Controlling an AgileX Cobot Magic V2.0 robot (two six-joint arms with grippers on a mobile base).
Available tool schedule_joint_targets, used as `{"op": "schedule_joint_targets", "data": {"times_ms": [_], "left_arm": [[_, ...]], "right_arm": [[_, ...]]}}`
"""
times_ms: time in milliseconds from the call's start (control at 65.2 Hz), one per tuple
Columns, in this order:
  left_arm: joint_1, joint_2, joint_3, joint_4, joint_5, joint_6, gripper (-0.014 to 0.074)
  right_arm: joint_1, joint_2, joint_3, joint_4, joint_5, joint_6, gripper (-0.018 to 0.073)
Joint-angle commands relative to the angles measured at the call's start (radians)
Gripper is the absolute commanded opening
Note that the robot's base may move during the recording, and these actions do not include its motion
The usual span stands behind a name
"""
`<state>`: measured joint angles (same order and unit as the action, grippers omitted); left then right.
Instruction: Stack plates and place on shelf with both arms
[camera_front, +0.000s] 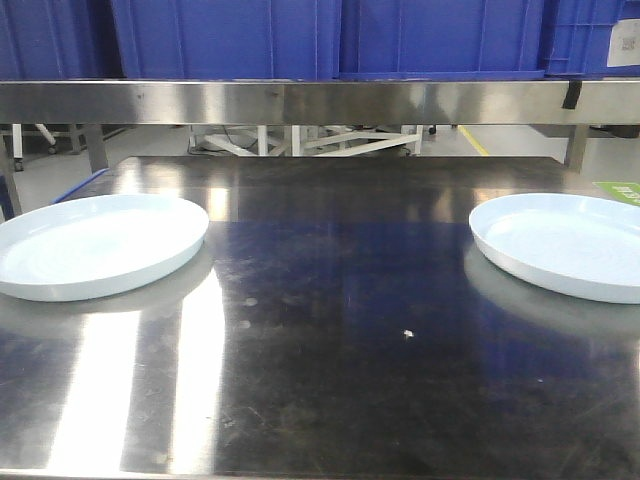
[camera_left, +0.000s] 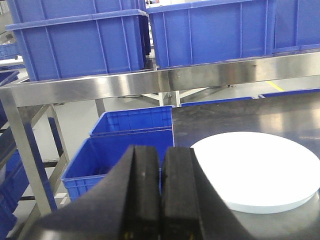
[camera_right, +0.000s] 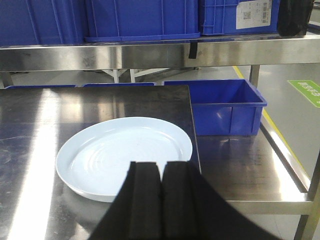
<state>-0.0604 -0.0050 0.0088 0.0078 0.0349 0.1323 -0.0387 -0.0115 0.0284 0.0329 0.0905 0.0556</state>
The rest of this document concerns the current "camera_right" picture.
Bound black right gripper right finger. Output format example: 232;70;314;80
162;161;278;240

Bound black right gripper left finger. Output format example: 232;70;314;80
90;162;162;240

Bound light blue plate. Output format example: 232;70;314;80
55;116;193;203

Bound black object on shelf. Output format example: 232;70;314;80
277;0;315;37

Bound small blue bin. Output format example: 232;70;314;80
162;79;267;136

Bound blue crate with label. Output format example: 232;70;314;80
198;0;280;36

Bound large blue crate middle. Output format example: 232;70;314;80
85;0;200;43

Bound large blue crate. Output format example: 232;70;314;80
0;0;88;47
85;0;200;43

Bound white shipping label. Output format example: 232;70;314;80
236;0;272;30

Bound large blue crate left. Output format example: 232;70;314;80
0;0;88;47

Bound white metal frame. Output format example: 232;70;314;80
101;68;169;84

